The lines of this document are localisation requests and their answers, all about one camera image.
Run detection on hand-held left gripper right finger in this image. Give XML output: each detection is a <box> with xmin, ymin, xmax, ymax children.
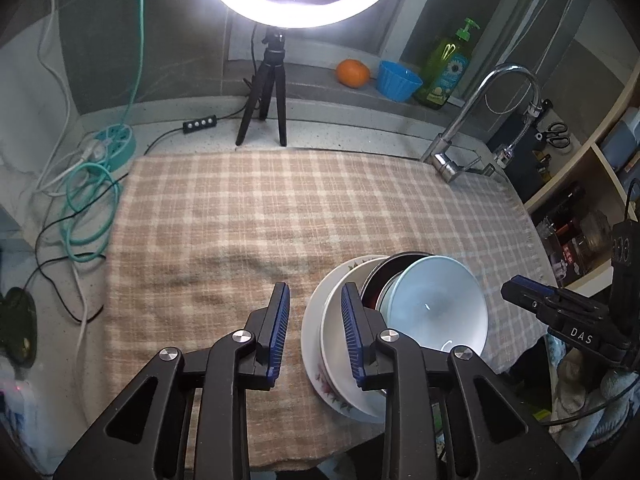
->
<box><xmin>340</xmin><ymin>282</ymin><xmax>581</xmax><ymax>480</ymax></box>

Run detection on teal cable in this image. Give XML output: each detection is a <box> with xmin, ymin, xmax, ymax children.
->
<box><xmin>60</xmin><ymin>0</ymin><xmax>151</xmax><ymax>263</ymax></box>

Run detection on person's right hand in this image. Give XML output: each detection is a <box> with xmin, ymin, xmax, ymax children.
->
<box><xmin>552</xmin><ymin>350</ymin><xmax>632</xmax><ymax>411</ymax></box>

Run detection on blue ribbed bowl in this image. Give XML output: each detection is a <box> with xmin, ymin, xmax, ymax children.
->
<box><xmin>376</xmin><ymin>60</ymin><xmax>424</xmax><ymax>103</ymax></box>

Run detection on chrome spray hose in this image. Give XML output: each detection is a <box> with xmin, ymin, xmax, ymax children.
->
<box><xmin>492</xmin><ymin>110</ymin><xmax>540</xmax><ymax>166</ymax></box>

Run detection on black scissors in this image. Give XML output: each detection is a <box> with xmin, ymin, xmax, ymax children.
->
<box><xmin>545</xmin><ymin>121</ymin><xmax>572</xmax><ymax>150</ymax></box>

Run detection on green dish soap bottle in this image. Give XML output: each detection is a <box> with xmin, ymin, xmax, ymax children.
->
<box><xmin>414</xmin><ymin>17</ymin><xmax>481</xmax><ymax>110</ymax></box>

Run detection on orange tangerine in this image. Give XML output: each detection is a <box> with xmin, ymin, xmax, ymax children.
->
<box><xmin>336</xmin><ymin>59</ymin><xmax>371</xmax><ymax>89</ymax></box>

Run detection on chrome faucet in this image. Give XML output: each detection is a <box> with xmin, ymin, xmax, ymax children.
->
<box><xmin>421</xmin><ymin>63</ymin><xmax>543</xmax><ymax>183</ymax></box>

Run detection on dark round object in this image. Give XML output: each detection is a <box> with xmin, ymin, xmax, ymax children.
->
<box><xmin>0</xmin><ymin>287</ymin><xmax>38</xmax><ymax>368</ymax></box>

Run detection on teal round power strip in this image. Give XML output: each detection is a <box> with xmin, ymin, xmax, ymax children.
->
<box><xmin>82</xmin><ymin>125</ymin><xmax>137</xmax><ymax>172</ymax></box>

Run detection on beige plaid cloth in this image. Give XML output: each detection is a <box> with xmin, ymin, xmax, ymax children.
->
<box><xmin>102</xmin><ymin>152</ymin><xmax>558</xmax><ymax>471</ymax></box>

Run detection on white bowl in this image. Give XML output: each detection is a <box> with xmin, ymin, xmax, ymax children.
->
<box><xmin>387</xmin><ymin>255</ymin><xmax>489</xmax><ymax>361</ymax></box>

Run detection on black inline light remote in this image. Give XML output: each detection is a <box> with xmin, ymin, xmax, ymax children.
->
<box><xmin>183</xmin><ymin>115</ymin><xmax>219</xmax><ymax>135</ymax></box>

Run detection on small steel bowl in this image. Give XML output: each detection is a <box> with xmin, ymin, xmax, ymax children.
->
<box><xmin>377</xmin><ymin>255</ymin><xmax>431</xmax><ymax>321</ymax></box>

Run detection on black light cable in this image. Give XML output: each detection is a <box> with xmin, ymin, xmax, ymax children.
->
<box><xmin>145</xmin><ymin>27</ymin><xmax>266</xmax><ymax>156</ymax></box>

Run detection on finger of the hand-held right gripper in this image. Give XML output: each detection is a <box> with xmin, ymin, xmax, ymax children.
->
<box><xmin>501</xmin><ymin>276</ymin><xmax>568</xmax><ymax>323</ymax></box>

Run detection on white cable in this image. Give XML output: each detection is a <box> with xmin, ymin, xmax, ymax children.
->
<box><xmin>35</xmin><ymin>0</ymin><xmax>108</xmax><ymax>361</ymax></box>

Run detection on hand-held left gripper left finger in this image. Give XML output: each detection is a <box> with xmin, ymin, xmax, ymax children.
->
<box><xmin>52</xmin><ymin>282</ymin><xmax>292</xmax><ymax>480</ymax></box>

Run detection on pink floral deep plate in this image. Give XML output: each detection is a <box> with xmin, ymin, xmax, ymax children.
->
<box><xmin>320</xmin><ymin>259</ymin><xmax>388</xmax><ymax>423</ymax></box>

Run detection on white open shelf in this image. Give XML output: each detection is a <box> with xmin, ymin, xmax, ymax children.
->
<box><xmin>522</xmin><ymin>60</ymin><xmax>640</xmax><ymax>301</ymax></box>

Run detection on large white leaf-print plate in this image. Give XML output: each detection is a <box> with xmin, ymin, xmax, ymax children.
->
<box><xmin>301</xmin><ymin>255</ymin><xmax>391</xmax><ymax>413</ymax></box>

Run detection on black tripod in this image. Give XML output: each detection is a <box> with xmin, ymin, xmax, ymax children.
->
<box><xmin>236</xmin><ymin>26</ymin><xmax>288</xmax><ymax>147</ymax></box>

